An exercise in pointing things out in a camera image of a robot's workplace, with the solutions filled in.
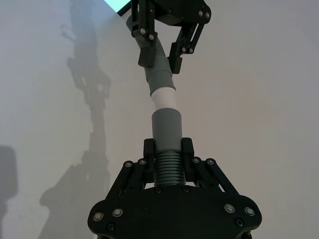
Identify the white plastic connector tube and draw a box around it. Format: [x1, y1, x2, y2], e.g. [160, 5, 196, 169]
[150, 87, 178, 112]

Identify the bright pale light panel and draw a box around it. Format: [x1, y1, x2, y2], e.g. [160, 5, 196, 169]
[103, 0, 132, 12]

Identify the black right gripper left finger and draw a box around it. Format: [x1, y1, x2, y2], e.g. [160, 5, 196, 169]
[106, 138, 157, 200]

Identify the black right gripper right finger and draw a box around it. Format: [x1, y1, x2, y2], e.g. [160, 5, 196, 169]
[180, 137, 242, 198]

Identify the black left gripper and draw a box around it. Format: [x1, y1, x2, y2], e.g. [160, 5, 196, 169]
[130, 0, 213, 75]

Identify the grey corrugated hose straight cuff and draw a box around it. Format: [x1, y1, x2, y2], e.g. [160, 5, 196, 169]
[151, 107, 187, 188]

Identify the grey corrugated hose ribbed cuff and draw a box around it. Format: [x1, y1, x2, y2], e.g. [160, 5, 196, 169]
[125, 15, 178, 98]

